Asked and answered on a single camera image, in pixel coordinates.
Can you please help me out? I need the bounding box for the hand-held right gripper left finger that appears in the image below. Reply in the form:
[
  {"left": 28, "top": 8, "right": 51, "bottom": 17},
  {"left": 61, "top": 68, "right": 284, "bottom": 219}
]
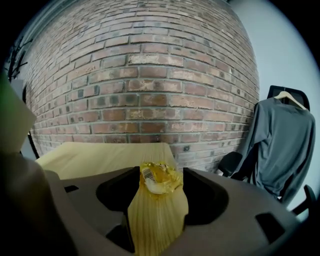
[{"left": 44, "top": 165, "right": 141, "bottom": 256}]

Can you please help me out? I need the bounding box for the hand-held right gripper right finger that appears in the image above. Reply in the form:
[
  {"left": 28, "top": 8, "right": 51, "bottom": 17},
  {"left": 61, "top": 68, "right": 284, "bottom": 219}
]
[{"left": 159, "top": 166, "right": 301, "bottom": 256}]

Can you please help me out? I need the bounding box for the yellow wrapper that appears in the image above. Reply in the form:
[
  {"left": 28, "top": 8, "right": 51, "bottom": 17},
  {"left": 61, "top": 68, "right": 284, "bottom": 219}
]
[{"left": 139, "top": 161, "right": 185, "bottom": 200}]

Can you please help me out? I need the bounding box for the light wooden board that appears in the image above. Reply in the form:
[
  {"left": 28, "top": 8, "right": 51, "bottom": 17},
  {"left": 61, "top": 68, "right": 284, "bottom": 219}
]
[{"left": 34, "top": 142, "right": 190, "bottom": 256}]

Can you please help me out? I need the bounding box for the black office chair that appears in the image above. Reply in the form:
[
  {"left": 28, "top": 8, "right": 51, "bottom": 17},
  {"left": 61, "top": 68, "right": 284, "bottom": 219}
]
[{"left": 217, "top": 84, "right": 317, "bottom": 216}]

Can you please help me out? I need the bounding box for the black coat rack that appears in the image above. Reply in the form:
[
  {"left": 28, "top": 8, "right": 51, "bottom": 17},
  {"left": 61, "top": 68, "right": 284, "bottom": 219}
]
[{"left": 7, "top": 37, "right": 41, "bottom": 161}]

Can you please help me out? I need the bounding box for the grey garment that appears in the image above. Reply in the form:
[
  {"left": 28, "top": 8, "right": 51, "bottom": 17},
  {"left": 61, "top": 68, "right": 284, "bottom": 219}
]
[{"left": 236, "top": 97, "right": 316, "bottom": 208}]

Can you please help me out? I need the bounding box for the wooden clothes hanger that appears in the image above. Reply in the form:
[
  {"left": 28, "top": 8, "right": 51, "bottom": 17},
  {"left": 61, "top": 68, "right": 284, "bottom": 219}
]
[{"left": 272, "top": 90, "right": 308, "bottom": 111}]

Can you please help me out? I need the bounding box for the grey cabinet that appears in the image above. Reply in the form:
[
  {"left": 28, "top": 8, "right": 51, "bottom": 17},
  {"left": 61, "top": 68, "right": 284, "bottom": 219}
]
[{"left": 11, "top": 79, "right": 38, "bottom": 161}]

